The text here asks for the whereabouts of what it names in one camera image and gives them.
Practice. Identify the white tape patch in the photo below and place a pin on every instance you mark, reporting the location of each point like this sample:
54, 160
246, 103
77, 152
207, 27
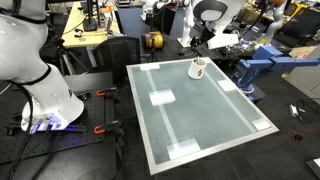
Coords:
162, 97
261, 124
227, 85
183, 148
149, 66

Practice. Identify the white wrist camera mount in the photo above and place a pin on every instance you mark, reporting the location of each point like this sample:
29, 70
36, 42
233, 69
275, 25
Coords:
222, 40

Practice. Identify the black office chair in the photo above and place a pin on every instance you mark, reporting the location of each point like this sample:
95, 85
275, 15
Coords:
116, 56

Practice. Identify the white marker pen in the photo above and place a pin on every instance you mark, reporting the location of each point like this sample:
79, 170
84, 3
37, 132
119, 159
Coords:
198, 61

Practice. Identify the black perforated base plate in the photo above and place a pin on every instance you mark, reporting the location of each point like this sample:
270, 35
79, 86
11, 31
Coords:
66, 140

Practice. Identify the light wooden desk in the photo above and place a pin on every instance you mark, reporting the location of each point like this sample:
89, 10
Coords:
80, 33

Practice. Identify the brown cardboard box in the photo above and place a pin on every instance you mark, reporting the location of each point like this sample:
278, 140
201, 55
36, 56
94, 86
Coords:
301, 52

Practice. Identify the golden cylinder device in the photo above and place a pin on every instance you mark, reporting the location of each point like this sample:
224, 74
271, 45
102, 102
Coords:
154, 40

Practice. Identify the orange black bar clamp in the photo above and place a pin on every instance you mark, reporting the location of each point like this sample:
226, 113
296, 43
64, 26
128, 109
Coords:
108, 93
106, 127

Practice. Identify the grey background robot arm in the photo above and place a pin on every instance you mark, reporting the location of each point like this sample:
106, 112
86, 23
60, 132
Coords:
275, 23

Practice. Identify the black camera tripod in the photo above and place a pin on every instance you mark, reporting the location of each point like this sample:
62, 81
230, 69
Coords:
66, 56

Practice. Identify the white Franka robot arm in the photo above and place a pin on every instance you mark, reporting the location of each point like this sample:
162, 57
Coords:
20, 40

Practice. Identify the white cartoon print mug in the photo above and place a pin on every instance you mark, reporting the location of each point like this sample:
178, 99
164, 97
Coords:
196, 70

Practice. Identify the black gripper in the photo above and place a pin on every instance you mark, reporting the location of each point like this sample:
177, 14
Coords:
206, 35

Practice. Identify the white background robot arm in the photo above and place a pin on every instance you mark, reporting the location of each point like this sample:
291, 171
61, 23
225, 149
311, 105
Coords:
186, 33

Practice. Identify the black monitor stand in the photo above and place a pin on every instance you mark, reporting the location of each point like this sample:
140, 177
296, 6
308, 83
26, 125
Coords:
90, 20

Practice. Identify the grey power adapter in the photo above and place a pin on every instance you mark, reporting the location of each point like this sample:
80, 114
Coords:
293, 110

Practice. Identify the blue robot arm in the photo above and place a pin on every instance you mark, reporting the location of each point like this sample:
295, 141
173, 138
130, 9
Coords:
263, 63

